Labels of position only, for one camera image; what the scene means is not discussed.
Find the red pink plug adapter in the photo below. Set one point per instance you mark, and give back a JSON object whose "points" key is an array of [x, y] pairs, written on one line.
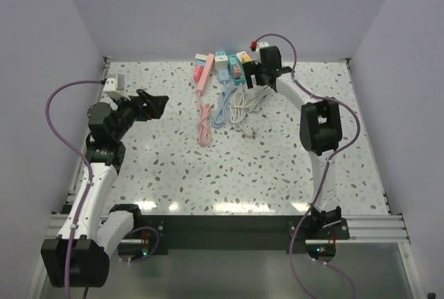
{"points": [[197, 72]]}

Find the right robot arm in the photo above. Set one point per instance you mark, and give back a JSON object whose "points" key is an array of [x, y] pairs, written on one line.
{"points": [[320, 132]]}

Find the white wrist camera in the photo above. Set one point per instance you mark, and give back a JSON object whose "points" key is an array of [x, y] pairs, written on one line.
{"points": [[257, 45], [114, 86]]}

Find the white charger cube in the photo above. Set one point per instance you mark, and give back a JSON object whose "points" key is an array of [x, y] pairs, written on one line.
{"points": [[221, 62]]}

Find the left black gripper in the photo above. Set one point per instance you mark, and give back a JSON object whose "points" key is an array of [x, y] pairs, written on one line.
{"points": [[154, 109]]}

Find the blue power strip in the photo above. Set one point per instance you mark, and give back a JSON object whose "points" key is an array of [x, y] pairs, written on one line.
{"points": [[223, 75]]}

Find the pink power strip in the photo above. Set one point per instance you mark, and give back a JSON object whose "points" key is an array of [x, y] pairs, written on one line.
{"points": [[205, 75]]}

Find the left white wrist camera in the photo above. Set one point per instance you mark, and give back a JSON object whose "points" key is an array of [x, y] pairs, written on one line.
{"points": [[114, 86]]}

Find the teal power strip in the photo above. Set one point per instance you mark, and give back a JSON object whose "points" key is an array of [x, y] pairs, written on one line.
{"points": [[240, 81]]}

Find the salmon plug adapter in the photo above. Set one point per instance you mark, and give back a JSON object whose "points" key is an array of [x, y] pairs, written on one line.
{"points": [[236, 71]]}

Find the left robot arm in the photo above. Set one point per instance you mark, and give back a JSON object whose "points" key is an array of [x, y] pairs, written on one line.
{"points": [[79, 255]]}

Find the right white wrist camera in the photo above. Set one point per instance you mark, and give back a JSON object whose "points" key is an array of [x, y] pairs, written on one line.
{"points": [[257, 45]]}

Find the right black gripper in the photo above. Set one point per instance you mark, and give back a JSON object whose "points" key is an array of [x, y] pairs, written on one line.
{"points": [[251, 69]]}

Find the teal plug adapter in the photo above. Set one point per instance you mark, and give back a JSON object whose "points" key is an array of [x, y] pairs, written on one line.
{"points": [[232, 60]]}

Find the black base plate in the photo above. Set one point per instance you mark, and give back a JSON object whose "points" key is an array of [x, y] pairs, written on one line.
{"points": [[159, 234]]}

